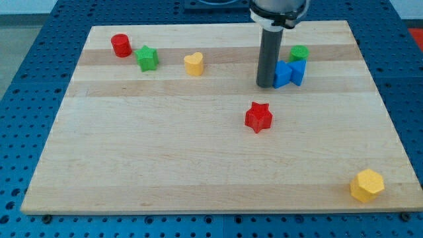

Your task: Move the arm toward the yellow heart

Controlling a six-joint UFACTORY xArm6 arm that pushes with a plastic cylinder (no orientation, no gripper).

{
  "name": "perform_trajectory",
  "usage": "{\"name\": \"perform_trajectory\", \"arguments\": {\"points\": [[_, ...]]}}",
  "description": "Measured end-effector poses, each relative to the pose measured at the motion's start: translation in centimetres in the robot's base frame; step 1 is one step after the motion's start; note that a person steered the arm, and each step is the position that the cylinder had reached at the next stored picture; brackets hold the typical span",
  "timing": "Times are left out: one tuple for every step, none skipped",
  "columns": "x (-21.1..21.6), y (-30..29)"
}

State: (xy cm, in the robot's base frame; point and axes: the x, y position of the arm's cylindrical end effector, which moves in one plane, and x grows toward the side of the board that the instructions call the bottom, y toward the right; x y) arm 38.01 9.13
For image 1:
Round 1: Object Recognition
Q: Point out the yellow heart block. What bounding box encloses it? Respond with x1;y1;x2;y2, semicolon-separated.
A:
184;52;204;76

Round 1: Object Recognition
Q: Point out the red star block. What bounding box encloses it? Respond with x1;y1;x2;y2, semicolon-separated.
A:
245;102;273;134

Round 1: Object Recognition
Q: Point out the wooden board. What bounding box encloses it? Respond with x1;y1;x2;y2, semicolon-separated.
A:
20;20;422;215

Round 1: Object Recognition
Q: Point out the blue cube block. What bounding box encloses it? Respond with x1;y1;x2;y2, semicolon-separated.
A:
273;61;292;89

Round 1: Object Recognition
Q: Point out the green star block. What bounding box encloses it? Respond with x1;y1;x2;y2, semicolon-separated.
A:
134;45;159;72

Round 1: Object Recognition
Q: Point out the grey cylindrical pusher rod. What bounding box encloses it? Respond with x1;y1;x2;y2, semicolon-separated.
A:
256;29;283;88

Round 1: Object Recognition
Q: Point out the blue triangle block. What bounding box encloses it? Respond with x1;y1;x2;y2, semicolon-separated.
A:
288;60;307;87

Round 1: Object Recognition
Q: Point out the green cylinder block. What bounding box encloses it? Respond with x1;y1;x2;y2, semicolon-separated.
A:
289;45;309;62

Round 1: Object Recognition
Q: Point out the red cylinder block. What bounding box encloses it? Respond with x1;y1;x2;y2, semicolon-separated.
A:
110;34;132;58

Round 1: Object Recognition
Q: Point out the yellow hexagon block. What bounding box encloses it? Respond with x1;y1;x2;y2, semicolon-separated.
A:
350;169;385;203

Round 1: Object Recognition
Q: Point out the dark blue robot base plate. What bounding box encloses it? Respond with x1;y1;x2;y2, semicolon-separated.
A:
182;0;250;13

